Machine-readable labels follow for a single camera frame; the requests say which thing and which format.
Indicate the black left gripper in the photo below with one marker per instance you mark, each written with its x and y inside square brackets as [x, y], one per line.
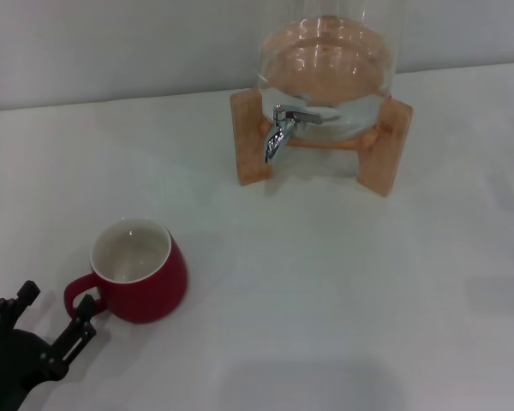
[13, 364]

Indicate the red ceramic cup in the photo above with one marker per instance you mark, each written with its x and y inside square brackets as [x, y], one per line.
[150, 295]

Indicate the chrome faucet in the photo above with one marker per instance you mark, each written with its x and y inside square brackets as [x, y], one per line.
[276, 137]

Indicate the wooden dispenser stand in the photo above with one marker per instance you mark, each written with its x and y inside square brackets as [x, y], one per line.
[250, 141]

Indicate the glass water dispenser jar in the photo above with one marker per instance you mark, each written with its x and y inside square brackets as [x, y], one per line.
[325, 64]

